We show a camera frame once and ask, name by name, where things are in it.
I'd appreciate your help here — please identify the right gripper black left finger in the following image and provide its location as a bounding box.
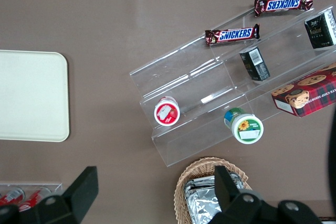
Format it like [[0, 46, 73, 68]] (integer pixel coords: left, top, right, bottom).
[[18, 166, 99, 224]]

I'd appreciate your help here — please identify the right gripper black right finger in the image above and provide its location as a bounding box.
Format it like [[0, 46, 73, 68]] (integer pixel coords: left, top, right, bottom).
[[209, 165, 276, 224]]

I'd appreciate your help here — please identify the oval light wicker basket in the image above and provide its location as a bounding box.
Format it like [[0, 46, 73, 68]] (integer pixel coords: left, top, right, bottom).
[[174, 157, 253, 224]]

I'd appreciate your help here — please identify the beige rectangular serving tray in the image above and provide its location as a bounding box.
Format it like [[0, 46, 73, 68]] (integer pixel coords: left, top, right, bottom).
[[0, 50, 70, 143]]

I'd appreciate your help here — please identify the clear acrylic bottle rack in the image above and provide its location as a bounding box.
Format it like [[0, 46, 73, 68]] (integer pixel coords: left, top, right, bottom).
[[0, 180, 64, 210]]

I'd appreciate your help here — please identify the foil wrapped pack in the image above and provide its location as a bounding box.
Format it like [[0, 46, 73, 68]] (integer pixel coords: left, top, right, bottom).
[[183, 171, 247, 196], [186, 189, 224, 224]]

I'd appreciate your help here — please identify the green lid sunflower cup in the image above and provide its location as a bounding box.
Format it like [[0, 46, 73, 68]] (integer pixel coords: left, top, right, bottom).
[[223, 107, 265, 145]]

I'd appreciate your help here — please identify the red lid yogurt cup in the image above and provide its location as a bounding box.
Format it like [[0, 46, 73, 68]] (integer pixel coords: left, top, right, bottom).
[[153, 96, 181, 126]]

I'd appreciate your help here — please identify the clear acrylic stepped shelf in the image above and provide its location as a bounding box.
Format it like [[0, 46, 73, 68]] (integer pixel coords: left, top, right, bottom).
[[129, 0, 336, 167]]

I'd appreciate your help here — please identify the red plaid cookie box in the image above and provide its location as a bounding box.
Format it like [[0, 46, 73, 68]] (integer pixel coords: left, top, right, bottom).
[[270, 62, 336, 118]]

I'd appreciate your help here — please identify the small black carton box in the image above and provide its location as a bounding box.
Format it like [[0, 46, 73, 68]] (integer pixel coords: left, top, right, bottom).
[[303, 8, 336, 50], [239, 46, 271, 82]]

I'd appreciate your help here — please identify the Snickers chocolate bar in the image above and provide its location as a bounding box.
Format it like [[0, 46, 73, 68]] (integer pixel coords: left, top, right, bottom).
[[204, 23, 261, 48], [253, 0, 314, 17]]

